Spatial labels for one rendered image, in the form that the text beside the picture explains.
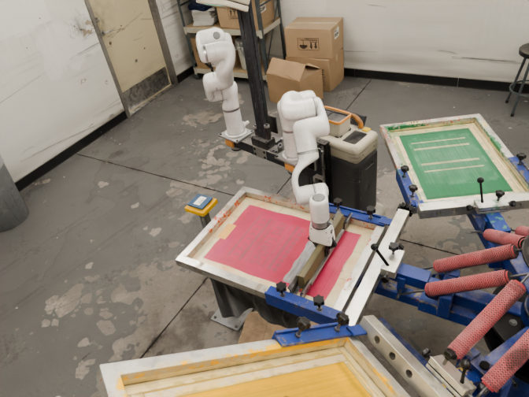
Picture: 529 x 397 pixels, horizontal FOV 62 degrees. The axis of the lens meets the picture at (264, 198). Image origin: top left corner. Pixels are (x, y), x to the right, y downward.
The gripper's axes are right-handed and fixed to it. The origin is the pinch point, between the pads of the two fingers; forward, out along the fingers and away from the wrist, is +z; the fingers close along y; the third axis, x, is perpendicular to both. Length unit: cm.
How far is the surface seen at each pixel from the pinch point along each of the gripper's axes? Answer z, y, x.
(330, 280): 6.2, -7.3, 9.6
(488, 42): 48, -10, -381
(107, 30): -4, 374, -226
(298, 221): 5.8, 21.4, -18.2
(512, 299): -20, -71, 16
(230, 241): 5.8, 45.5, 6.3
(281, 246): 5.9, 21.0, 0.1
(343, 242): 6.0, -3.7, -13.4
